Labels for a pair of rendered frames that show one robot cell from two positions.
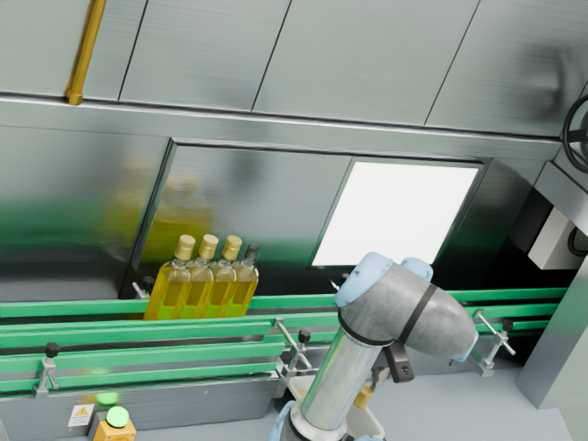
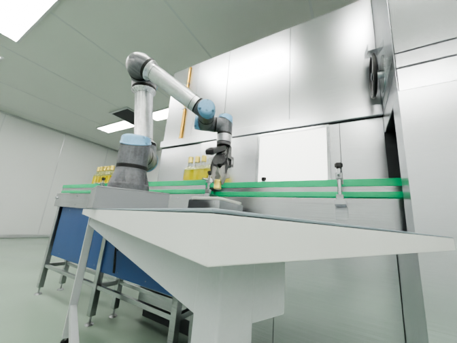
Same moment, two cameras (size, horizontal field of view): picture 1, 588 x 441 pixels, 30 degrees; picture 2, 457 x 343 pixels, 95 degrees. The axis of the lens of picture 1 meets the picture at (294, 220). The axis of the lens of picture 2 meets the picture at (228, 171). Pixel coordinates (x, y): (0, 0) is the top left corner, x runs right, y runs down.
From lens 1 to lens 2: 272 cm
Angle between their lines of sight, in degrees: 80
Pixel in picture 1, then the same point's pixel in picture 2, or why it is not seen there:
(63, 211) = (181, 169)
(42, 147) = (176, 152)
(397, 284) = not seen: hidden behind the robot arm
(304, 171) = (241, 143)
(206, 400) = (179, 202)
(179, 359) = (172, 184)
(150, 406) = not seen: hidden behind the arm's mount
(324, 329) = (242, 190)
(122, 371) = (158, 188)
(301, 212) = (245, 158)
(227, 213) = not seen: hidden behind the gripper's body
